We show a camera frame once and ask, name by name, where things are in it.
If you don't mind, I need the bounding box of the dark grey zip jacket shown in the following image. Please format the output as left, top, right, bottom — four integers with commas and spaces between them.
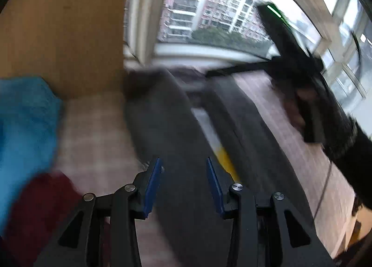
124, 69, 313, 266

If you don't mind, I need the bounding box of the black cable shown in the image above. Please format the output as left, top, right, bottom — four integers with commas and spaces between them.
312, 159, 334, 221

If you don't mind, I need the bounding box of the dark red garment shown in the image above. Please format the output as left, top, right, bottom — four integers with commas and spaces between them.
1, 173, 81, 266

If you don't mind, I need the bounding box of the pink plaid mat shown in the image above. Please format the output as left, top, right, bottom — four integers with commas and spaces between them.
55, 71, 354, 266

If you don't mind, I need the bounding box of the blue garment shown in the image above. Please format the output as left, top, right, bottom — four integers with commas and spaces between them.
1, 76, 62, 229

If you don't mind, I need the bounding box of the operator right hand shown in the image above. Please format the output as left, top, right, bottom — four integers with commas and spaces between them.
289, 76, 358, 159

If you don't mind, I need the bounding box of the wooden cabinet panel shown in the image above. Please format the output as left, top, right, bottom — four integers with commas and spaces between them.
1, 0, 125, 98

